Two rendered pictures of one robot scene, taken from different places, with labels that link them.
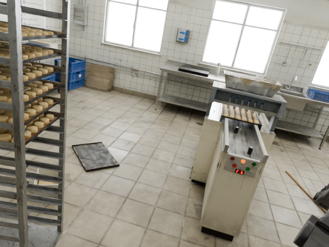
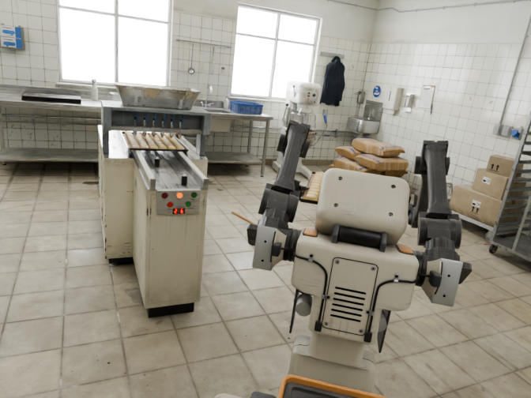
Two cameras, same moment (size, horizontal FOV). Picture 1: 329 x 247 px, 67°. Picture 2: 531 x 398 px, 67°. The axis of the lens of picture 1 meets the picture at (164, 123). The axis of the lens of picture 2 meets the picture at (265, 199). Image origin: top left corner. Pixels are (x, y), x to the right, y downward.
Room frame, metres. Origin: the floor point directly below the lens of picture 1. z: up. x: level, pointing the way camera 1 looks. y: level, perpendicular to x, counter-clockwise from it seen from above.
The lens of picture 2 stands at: (-0.34, 0.18, 1.54)
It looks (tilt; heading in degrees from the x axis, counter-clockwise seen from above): 18 degrees down; 325
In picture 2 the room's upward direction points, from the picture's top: 7 degrees clockwise
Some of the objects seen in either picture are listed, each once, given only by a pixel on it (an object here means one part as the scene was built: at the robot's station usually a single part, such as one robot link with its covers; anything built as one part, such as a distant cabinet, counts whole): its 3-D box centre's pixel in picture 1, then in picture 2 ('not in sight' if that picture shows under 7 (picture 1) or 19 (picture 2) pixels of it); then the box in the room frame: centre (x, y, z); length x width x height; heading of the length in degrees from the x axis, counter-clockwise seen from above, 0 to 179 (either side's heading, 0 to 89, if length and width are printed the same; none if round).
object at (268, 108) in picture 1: (243, 106); (156, 130); (2.54, -0.78, 1.01); 0.72 x 0.33 x 0.34; 80
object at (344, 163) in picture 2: not in sight; (357, 167); (3.67, -4.13, 0.32); 0.72 x 0.42 x 0.17; 176
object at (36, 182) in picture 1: (48, 182); not in sight; (1.92, 0.98, 0.08); 0.30 x 0.22 x 0.16; 21
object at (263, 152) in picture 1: (252, 118); (171, 146); (2.63, -0.94, 0.87); 2.01 x 0.03 x 0.07; 170
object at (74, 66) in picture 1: (70, 64); not in sight; (5.41, 2.29, 0.50); 0.60 x 0.40 x 0.20; 174
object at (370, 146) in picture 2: not in sight; (376, 147); (3.58, -4.36, 0.62); 0.72 x 0.42 x 0.17; 178
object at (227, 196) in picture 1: (229, 176); (165, 229); (2.04, -0.70, 0.45); 0.70 x 0.34 x 0.90; 170
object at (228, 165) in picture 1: (241, 164); (178, 201); (1.68, -0.64, 0.77); 0.24 x 0.04 x 0.14; 80
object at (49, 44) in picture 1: (43, 46); not in sight; (4.66, 2.50, 0.89); 0.44 x 0.36 x 0.20; 90
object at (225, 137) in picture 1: (225, 112); (133, 144); (2.67, -0.66, 0.87); 2.01 x 0.03 x 0.07; 170
